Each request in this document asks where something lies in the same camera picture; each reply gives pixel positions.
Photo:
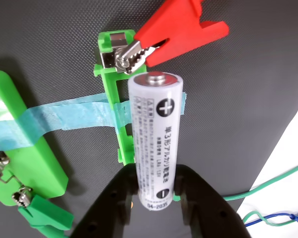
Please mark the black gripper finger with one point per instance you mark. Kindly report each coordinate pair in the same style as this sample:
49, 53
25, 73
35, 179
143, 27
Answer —
106, 213
208, 213

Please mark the white AA battery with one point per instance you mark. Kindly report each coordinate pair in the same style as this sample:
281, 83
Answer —
154, 136

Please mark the green alligator clip lead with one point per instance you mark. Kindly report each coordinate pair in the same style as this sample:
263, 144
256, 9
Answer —
234, 197
47, 218

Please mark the green bulb holder board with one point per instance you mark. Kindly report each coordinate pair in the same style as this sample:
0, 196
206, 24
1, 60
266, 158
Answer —
39, 161

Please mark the green battery holder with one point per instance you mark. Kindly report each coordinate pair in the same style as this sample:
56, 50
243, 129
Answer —
111, 86

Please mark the red alligator clip lead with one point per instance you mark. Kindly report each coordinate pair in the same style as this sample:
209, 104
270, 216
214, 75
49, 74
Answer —
183, 32

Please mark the dark grey work mat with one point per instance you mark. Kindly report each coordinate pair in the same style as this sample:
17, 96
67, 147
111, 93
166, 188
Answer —
238, 99

